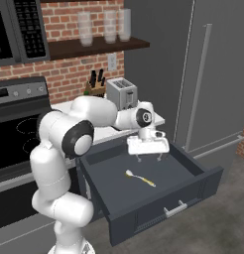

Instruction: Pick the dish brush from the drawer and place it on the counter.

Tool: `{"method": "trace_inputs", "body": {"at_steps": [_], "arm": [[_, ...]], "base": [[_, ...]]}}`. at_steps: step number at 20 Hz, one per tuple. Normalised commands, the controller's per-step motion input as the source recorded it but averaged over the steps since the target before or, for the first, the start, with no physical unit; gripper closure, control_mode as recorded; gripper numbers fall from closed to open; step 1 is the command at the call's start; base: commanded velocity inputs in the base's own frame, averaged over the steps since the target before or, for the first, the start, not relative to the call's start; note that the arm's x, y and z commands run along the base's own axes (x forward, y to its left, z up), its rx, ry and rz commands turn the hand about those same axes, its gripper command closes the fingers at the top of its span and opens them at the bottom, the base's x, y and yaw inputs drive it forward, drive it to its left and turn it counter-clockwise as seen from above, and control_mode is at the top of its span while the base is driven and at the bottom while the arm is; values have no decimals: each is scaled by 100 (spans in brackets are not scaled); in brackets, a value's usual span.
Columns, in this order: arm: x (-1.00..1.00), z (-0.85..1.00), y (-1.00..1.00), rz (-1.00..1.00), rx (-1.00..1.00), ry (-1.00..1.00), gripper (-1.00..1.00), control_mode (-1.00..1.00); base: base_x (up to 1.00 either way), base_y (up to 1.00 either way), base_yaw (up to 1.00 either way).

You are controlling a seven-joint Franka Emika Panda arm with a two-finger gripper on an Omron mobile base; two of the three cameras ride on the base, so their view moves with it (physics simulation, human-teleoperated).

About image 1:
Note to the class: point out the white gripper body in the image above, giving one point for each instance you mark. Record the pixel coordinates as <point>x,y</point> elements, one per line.
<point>147,146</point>

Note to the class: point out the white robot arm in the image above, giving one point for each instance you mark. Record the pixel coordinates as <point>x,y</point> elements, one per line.
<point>58,139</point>

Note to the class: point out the white yellow dish brush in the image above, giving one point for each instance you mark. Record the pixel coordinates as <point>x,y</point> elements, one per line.
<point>139,178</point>

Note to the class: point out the dark grey open drawer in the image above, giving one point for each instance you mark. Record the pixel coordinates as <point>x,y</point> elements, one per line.
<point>150,185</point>

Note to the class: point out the silver toaster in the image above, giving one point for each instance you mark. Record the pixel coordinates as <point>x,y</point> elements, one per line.
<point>122,92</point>

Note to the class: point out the wooden knife block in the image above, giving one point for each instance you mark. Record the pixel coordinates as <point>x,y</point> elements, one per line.
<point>95,85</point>

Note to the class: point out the grey fridge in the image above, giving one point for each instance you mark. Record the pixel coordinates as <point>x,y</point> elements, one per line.
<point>200,79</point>

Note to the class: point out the dark wooden shelf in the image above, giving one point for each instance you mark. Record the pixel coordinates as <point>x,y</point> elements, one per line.
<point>94,46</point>

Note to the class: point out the stack of clear glasses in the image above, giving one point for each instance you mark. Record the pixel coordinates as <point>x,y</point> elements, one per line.
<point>110,26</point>
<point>85,29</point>
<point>124,24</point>

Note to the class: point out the black stove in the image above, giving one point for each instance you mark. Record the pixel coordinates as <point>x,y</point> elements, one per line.
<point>15,139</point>

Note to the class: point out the grey microwave oven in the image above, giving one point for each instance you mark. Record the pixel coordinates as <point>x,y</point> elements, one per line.
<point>18,29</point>

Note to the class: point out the white wall socket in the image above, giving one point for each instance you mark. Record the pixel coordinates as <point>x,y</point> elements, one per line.
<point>112,62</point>

